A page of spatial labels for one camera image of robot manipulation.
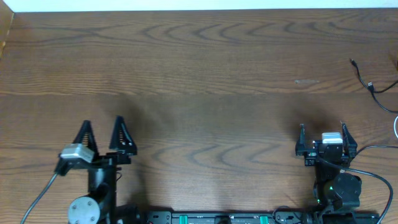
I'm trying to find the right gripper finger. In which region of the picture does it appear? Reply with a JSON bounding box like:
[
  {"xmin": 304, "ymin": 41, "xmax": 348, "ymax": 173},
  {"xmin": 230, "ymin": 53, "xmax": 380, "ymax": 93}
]
[
  {"xmin": 295, "ymin": 124, "xmax": 307, "ymax": 152},
  {"xmin": 341, "ymin": 123, "xmax": 358, "ymax": 154}
]

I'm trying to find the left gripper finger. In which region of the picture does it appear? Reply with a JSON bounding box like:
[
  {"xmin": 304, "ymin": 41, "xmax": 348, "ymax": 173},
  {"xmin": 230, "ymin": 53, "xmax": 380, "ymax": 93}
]
[
  {"xmin": 109, "ymin": 116, "xmax": 137, "ymax": 155},
  {"xmin": 73, "ymin": 120, "xmax": 99, "ymax": 156}
]

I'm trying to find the thick black USB cable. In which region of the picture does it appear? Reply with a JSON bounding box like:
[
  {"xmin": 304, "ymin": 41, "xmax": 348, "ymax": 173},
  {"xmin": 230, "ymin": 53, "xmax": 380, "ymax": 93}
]
[{"xmin": 367, "ymin": 81, "xmax": 398, "ymax": 114}]

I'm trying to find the thin black cable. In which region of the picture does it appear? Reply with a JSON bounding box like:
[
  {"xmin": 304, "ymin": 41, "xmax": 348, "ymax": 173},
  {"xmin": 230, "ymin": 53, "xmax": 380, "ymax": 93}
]
[{"xmin": 349, "ymin": 58, "xmax": 398, "ymax": 94}]

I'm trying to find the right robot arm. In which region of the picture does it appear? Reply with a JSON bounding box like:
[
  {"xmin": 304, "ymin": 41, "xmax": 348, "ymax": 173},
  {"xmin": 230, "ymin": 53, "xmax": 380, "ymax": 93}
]
[{"xmin": 295, "ymin": 123, "xmax": 362, "ymax": 212}]

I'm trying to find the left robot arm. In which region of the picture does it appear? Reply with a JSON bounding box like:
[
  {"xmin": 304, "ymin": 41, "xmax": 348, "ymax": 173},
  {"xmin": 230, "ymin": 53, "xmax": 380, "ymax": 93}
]
[{"xmin": 55, "ymin": 116, "xmax": 141, "ymax": 223}]

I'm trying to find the cardboard side panel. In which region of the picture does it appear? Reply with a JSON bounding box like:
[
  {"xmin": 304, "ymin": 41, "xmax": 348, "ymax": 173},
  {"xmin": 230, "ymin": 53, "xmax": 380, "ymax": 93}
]
[{"xmin": 0, "ymin": 0, "xmax": 14, "ymax": 57}]

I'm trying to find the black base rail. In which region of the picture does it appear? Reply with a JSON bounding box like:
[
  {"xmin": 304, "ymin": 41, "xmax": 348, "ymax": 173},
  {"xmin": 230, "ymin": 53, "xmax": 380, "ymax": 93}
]
[{"xmin": 141, "ymin": 206, "xmax": 379, "ymax": 224}]

